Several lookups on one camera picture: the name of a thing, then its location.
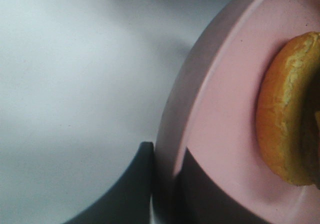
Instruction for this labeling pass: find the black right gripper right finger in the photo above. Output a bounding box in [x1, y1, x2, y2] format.
[174, 149, 265, 224]

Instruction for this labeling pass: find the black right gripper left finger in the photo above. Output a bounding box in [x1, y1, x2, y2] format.
[67, 142, 154, 224]

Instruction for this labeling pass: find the pink round plate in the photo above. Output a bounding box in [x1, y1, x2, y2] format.
[153, 0, 320, 224]

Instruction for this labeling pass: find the toy burger with lettuce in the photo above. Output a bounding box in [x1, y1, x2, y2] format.
[255, 31, 320, 186]

